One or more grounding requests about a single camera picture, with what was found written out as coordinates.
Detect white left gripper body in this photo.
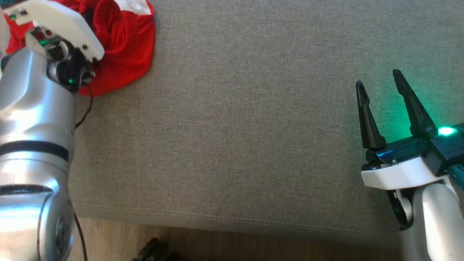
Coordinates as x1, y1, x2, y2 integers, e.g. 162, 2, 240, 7
3, 0, 105, 91

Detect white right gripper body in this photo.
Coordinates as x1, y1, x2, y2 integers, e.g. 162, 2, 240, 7
361, 127, 457, 191

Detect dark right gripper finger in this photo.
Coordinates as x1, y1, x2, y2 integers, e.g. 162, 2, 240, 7
393, 69, 438, 138
356, 80, 387, 151

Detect red shorts with white bands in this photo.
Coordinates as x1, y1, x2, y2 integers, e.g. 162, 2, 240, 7
4, 0, 156, 97

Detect grey sofa seat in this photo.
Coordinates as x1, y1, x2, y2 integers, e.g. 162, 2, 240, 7
0, 0, 464, 250

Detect black knobbly object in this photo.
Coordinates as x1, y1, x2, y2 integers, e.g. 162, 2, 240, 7
132, 237, 182, 261

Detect right camera cable teal plug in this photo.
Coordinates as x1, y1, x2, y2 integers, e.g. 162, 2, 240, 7
449, 164, 464, 190

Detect thin black left gripper cable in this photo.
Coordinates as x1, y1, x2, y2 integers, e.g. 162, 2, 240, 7
74, 82, 94, 129

